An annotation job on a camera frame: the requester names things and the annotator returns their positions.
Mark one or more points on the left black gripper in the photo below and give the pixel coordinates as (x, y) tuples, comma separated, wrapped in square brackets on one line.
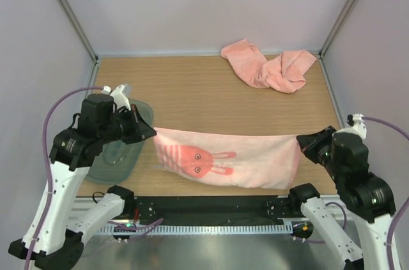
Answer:
[(144, 130)]

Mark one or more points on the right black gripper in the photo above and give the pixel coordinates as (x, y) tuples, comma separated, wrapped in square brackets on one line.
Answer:
[(308, 142)]

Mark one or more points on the pink bunny towel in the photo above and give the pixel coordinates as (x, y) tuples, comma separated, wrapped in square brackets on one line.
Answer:
[(269, 162)]

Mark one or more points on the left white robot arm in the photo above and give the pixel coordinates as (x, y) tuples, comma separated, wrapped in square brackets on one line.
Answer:
[(53, 241)]

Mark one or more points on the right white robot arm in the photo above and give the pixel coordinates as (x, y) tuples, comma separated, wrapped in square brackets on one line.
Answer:
[(368, 198)]

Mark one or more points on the clear glass tray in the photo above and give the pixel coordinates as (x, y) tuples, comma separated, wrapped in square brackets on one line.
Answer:
[(114, 162)]

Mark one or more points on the plain pink towel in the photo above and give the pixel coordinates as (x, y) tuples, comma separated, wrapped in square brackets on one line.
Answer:
[(284, 73)]

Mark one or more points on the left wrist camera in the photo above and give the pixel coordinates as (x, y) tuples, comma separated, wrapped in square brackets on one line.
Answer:
[(120, 95)]

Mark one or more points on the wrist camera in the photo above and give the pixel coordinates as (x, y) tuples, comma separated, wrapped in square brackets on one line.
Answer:
[(356, 125), (120, 95)]

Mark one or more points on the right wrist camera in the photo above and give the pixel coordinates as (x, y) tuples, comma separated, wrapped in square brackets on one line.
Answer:
[(356, 125)]

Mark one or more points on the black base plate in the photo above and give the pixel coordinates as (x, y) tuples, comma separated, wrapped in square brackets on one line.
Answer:
[(269, 206)]

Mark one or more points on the white slotted cable duct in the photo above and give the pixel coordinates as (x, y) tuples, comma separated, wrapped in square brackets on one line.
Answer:
[(167, 230)]

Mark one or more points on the right aluminium frame post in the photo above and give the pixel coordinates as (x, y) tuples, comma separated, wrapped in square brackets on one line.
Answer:
[(339, 22)]

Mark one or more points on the aluminium frame post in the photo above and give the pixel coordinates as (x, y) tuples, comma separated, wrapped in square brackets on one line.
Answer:
[(72, 18), (339, 22)]

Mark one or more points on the left aluminium frame post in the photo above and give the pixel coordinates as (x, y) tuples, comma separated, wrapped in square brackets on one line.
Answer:
[(72, 18)]

